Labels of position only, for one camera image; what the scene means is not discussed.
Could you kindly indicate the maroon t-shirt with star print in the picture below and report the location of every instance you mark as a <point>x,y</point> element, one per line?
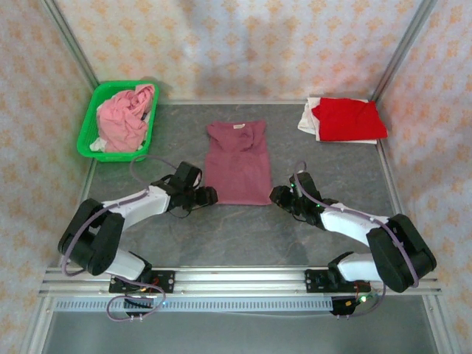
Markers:
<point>236,173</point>

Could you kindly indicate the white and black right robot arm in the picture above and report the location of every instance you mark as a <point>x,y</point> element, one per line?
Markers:
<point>350,225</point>

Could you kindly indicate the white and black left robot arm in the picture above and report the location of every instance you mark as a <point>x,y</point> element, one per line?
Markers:
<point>140,206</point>

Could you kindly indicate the green plastic basket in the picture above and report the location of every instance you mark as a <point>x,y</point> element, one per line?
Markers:
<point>121,157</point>

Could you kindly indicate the white folded t-shirt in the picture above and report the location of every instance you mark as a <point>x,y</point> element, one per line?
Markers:
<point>307,119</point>

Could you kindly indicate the red folded t-shirt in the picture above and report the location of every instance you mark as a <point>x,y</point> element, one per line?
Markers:
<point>346,118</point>

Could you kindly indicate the pink crumpled t-shirt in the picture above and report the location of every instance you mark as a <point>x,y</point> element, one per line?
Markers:
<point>121,121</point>

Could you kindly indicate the white crumpled t-shirt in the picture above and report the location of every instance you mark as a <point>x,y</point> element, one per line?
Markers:
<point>96,144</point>

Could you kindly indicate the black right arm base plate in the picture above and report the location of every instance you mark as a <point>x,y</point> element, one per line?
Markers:
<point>313,282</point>

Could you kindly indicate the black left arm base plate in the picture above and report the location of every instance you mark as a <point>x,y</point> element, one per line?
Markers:
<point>164,282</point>

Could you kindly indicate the aluminium mounting rail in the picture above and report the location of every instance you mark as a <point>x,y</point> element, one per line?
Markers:
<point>239,280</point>

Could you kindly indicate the aluminium frame bar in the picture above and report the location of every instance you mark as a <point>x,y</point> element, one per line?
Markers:
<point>390,177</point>
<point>236,102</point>
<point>88,173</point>

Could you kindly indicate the aluminium frame post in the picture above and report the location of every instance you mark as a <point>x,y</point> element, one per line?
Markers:
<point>38,328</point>
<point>403,48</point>
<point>440,332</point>
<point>70,40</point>

